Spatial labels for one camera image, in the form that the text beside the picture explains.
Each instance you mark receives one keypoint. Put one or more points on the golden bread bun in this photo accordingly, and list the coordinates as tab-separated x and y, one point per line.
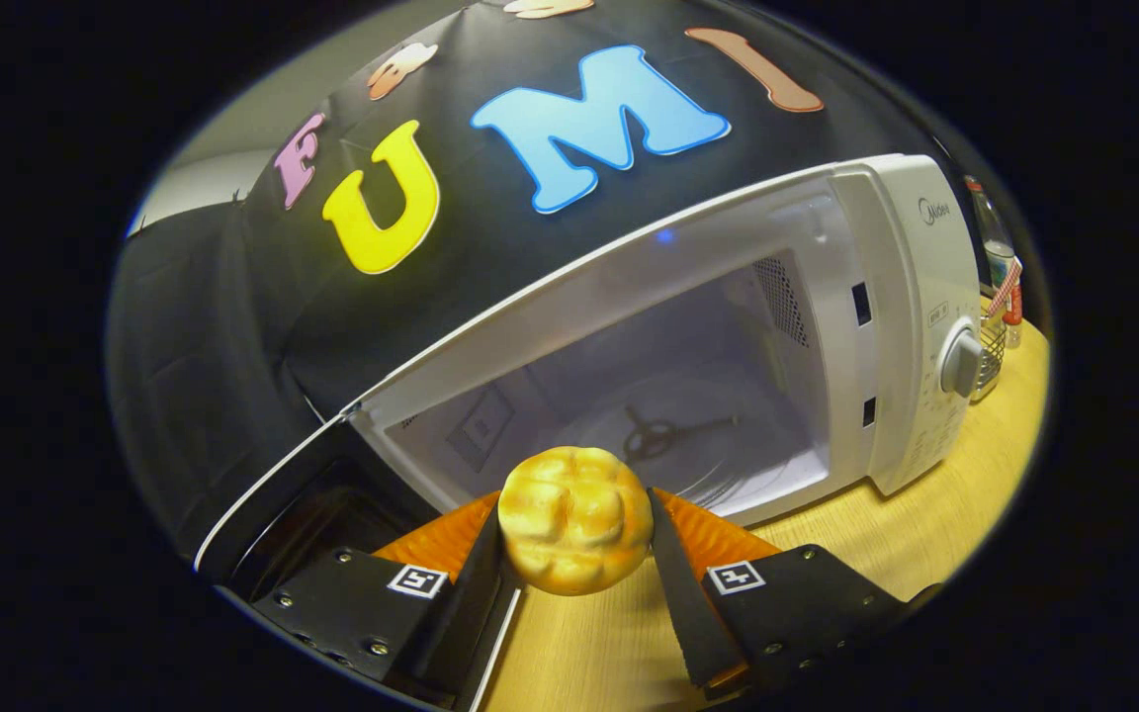
574	519

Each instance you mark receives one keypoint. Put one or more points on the white microwave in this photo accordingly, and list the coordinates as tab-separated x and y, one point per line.
911	297

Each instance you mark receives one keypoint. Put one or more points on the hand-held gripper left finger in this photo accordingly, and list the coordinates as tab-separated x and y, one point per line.
466	603

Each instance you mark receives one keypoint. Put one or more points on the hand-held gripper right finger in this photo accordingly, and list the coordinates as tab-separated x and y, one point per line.
683	603

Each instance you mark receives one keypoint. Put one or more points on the clear plastic water bottle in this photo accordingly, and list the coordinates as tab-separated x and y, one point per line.
995	237

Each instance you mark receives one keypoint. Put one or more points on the red white striped straw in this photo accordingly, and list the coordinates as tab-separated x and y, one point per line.
1005	292

